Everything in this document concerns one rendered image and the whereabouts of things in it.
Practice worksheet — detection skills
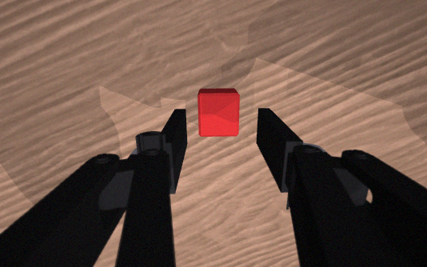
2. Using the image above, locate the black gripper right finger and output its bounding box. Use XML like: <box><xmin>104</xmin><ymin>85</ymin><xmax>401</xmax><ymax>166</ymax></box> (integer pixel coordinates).
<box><xmin>257</xmin><ymin>108</ymin><xmax>427</xmax><ymax>267</ymax></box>

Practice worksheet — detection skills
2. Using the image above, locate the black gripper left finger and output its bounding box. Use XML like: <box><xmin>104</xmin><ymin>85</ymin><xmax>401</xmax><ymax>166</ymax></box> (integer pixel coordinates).
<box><xmin>0</xmin><ymin>109</ymin><xmax>187</xmax><ymax>267</ymax></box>

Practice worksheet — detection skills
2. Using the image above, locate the red cube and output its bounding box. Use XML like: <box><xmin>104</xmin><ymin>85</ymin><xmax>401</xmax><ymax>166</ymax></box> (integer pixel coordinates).
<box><xmin>198</xmin><ymin>88</ymin><xmax>240</xmax><ymax>137</ymax></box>

